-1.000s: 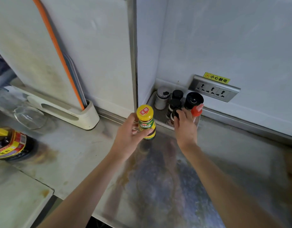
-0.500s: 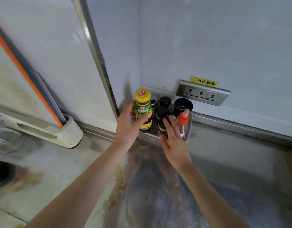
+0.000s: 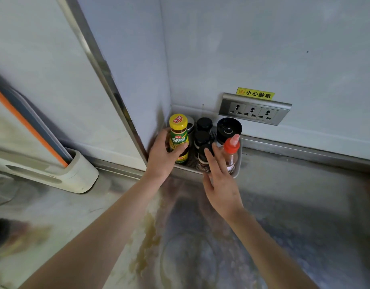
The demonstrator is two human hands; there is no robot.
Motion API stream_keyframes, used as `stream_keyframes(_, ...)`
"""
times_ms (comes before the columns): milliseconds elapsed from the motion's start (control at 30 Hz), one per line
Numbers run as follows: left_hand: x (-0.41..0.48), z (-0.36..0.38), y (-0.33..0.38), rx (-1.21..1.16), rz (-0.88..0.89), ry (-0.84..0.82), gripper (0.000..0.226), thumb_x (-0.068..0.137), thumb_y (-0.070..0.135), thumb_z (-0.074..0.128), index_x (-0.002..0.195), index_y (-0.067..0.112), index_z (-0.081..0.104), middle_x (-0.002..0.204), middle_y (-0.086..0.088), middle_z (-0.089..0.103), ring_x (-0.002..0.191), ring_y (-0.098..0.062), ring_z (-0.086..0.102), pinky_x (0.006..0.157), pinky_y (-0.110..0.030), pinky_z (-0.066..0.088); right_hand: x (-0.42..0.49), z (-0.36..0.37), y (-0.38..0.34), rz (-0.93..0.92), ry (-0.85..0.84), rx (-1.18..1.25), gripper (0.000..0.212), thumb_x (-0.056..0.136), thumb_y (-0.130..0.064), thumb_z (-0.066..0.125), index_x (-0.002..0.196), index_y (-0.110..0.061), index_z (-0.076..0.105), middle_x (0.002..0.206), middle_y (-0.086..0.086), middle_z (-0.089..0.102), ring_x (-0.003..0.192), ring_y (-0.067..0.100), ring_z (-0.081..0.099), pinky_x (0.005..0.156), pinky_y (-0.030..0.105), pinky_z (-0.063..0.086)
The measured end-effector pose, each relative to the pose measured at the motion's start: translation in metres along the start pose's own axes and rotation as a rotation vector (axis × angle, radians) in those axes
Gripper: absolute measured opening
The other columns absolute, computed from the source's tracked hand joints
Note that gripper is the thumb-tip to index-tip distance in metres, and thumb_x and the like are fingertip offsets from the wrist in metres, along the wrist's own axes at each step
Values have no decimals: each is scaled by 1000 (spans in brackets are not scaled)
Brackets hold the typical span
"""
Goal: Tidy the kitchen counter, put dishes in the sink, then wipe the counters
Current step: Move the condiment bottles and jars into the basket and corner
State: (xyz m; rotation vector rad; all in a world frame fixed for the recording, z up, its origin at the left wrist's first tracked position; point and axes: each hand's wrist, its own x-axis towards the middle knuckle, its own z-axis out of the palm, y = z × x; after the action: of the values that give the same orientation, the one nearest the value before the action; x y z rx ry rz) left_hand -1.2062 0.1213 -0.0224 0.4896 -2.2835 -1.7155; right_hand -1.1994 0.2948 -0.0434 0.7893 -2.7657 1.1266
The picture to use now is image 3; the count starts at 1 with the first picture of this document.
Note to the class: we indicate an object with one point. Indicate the person's right hand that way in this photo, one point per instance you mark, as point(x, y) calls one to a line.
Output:
point(222, 195)

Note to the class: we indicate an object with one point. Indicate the person's left hand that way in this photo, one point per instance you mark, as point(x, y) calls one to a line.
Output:
point(160, 162)

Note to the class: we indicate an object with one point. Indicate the yellow cap soy sauce bottle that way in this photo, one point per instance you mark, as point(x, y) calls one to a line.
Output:
point(179, 138)

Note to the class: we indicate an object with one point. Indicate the silver cap shaker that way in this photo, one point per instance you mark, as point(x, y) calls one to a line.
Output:
point(190, 126)

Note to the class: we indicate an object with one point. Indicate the red cap sauce bottle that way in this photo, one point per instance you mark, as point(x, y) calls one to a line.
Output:
point(231, 145)

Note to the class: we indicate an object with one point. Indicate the black cap grinder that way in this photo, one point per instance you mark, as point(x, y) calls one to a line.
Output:
point(228, 127)

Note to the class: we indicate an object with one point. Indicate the person's left forearm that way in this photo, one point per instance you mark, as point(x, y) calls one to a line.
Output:
point(91, 237)

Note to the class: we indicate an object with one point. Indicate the person's right forearm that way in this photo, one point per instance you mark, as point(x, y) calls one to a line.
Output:
point(269, 258)

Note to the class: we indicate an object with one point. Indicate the grey perforated plastic tray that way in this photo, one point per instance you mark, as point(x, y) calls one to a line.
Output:
point(236, 168)

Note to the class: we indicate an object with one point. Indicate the yellow warning sticker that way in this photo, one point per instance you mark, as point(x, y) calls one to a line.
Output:
point(255, 93)

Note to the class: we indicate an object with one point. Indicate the orange-rimmed white cutting board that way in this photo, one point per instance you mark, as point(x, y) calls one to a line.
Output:
point(16, 141)

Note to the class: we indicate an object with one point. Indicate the grey triple wall socket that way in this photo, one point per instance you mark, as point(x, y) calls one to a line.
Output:
point(281, 115)

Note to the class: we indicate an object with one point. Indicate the steel wall trim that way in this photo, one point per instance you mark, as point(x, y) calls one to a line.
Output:
point(102, 72)

